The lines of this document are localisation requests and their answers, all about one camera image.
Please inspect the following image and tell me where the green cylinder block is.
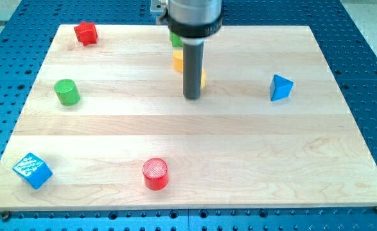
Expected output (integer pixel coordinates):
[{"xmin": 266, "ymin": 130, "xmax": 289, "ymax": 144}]
[{"xmin": 54, "ymin": 79, "xmax": 80, "ymax": 106}]

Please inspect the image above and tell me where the green block behind arm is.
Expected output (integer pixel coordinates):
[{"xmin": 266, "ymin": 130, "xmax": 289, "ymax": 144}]
[{"xmin": 169, "ymin": 31, "xmax": 183, "ymax": 47}]

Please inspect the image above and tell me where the yellow block behind rod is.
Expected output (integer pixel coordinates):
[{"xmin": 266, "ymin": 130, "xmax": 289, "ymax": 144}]
[{"xmin": 173, "ymin": 50, "xmax": 207, "ymax": 90}]

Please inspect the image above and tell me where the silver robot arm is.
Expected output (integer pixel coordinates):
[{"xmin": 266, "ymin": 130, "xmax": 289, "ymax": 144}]
[{"xmin": 148, "ymin": 0, "xmax": 223, "ymax": 46}]

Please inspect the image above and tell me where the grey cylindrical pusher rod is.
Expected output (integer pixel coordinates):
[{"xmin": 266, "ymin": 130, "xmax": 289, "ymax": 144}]
[{"xmin": 183, "ymin": 41, "xmax": 204, "ymax": 99}]

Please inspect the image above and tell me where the red star block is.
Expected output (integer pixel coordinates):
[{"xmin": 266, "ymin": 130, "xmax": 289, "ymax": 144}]
[{"xmin": 74, "ymin": 21, "xmax": 98, "ymax": 46}]

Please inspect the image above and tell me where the light wooden board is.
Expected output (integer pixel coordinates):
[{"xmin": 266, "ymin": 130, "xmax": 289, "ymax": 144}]
[{"xmin": 0, "ymin": 24, "xmax": 377, "ymax": 211}]

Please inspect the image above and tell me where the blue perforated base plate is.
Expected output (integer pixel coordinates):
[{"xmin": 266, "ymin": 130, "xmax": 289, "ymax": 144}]
[{"xmin": 0, "ymin": 0, "xmax": 377, "ymax": 230}]

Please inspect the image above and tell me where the blue cube block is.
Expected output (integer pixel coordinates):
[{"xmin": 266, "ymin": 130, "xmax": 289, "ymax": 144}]
[{"xmin": 12, "ymin": 153, "xmax": 53, "ymax": 189}]

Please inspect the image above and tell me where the red cylinder block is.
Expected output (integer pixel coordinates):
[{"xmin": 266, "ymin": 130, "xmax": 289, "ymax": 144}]
[{"xmin": 143, "ymin": 158, "xmax": 168, "ymax": 191}]

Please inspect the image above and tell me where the blue triangle block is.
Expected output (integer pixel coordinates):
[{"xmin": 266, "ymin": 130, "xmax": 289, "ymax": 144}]
[{"xmin": 269, "ymin": 74, "xmax": 294, "ymax": 101}]

